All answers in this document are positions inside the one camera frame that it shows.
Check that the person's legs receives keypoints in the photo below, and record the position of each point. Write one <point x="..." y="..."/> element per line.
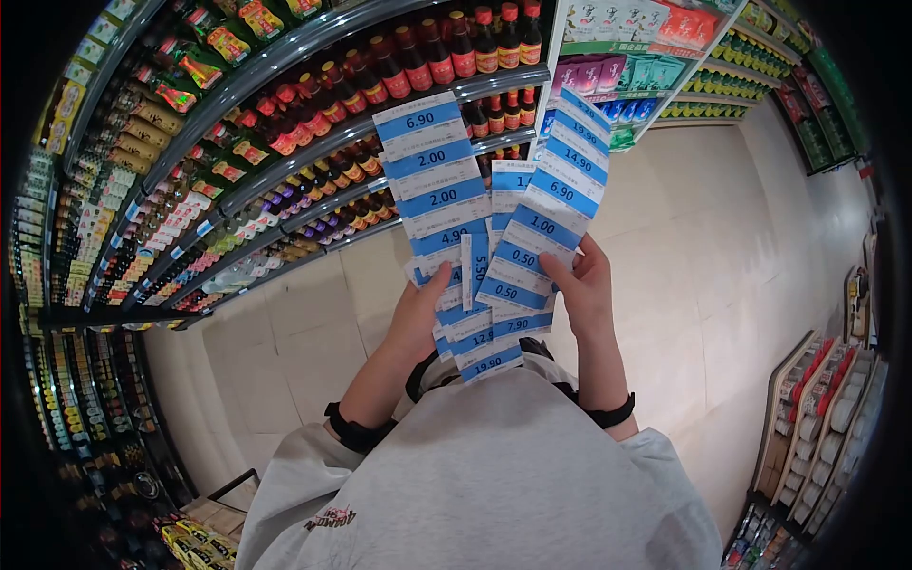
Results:
<point x="536" y="349"/>

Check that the person's left thumb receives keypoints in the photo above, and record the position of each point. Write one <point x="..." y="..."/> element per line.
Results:
<point x="436" y="279"/>

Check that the person's right thumb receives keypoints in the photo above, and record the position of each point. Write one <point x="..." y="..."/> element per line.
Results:
<point x="556" y="274"/>

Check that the long blue price label strip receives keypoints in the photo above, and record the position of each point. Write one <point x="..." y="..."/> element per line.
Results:
<point x="570" y="158"/>
<point x="427" y="122"/>

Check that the full shop shelf with bottles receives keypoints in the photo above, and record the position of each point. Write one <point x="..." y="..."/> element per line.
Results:
<point x="235" y="142"/>

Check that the black wrist band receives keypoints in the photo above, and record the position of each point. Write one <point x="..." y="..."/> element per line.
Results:
<point x="356" y="432"/>
<point x="611" y="415"/>

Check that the trolley with cardboard box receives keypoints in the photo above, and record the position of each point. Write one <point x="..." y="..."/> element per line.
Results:
<point x="222" y="509"/>

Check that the person's left hand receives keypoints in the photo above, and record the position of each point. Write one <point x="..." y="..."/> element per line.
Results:
<point x="415" y="317"/>

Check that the person's body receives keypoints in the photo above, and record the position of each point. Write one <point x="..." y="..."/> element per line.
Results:
<point x="477" y="484"/>

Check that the person's right fingers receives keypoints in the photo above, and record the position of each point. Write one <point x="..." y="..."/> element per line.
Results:
<point x="594" y="255"/>

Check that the short blue price label strip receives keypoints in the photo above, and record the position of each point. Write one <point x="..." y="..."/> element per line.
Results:
<point x="510" y="182"/>

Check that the full shop shelf with packets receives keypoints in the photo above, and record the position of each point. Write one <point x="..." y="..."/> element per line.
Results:
<point x="627" y="64"/>

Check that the full shop shelf green packs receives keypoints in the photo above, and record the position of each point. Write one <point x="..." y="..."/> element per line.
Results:
<point x="798" y="71"/>

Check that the full shop shelf white tubs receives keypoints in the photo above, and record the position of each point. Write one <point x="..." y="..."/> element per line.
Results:
<point x="819" y="434"/>

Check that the full shop shelf with jars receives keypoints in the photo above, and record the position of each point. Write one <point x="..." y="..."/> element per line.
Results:
<point x="92" y="427"/>

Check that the person's right hand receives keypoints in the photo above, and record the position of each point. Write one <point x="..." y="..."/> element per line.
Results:
<point x="590" y="303"/>

